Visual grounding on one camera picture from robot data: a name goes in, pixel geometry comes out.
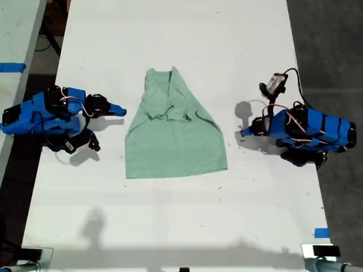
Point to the black camera box with label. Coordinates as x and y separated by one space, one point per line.
79 141

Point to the grey and black camera box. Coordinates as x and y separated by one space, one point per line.
272 84

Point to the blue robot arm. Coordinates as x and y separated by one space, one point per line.
326 127
22 120

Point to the pale side table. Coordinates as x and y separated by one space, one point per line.
17 42

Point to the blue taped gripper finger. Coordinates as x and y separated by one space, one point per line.
248 129
116 107
116 112
247 134

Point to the tiny black clip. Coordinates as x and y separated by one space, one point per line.
184 269

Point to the long blue tape strip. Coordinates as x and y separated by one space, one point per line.
11 67

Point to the short blue tape strip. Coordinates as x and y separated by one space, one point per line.
321 233

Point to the short black camera stalk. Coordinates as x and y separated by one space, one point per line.
272 105

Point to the pale green T-shirt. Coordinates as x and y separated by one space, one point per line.
170 147

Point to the small black box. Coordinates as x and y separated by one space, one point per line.
31 254
326 250

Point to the grey metal tube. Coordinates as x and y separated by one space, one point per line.
329 266
20 267

